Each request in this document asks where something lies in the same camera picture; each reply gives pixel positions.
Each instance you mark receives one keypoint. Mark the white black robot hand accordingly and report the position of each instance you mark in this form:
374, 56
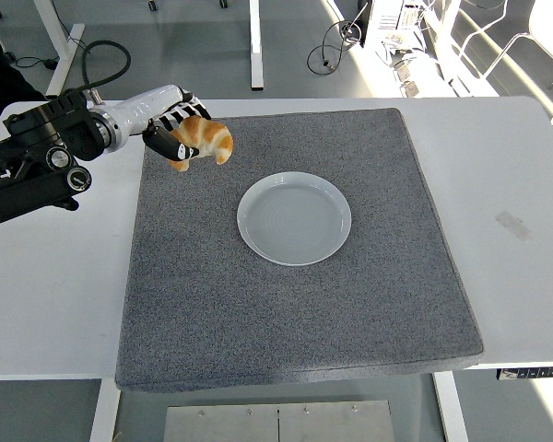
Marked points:
147, 108

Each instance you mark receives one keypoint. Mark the golden croissant bread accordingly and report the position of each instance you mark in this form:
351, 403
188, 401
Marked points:
209, 138

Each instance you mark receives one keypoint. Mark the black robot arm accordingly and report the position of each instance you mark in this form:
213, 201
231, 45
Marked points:
37, 184

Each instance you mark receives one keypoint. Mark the round white plate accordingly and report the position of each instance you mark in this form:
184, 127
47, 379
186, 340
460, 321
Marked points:
295, 221

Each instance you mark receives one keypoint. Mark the grey metal plate with screws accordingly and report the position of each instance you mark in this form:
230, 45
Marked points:
276, 423

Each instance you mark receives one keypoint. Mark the white desk leg with foot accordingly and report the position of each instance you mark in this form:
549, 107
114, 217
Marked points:
64, 46

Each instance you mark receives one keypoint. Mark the white straight desk leg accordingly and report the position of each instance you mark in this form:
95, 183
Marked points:
256, 46

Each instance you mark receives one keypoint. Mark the person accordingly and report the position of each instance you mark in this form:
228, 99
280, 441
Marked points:
0, 83

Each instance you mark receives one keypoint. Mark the white equipment box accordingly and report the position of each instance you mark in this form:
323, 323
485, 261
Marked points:
387, 20

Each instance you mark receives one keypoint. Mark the grey fabric mat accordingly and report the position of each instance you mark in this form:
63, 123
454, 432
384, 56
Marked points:
304, 313

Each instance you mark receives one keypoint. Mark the white table leg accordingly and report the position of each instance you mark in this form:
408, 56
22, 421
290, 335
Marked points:
103, 414
451, 410

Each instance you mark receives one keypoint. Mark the clear tape piece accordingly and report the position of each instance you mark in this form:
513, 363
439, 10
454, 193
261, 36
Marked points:
514, 225

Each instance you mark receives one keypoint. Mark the white chair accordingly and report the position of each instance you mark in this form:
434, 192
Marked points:
548, 27

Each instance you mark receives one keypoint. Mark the black table control panel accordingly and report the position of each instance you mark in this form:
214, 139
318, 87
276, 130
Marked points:
534, 373

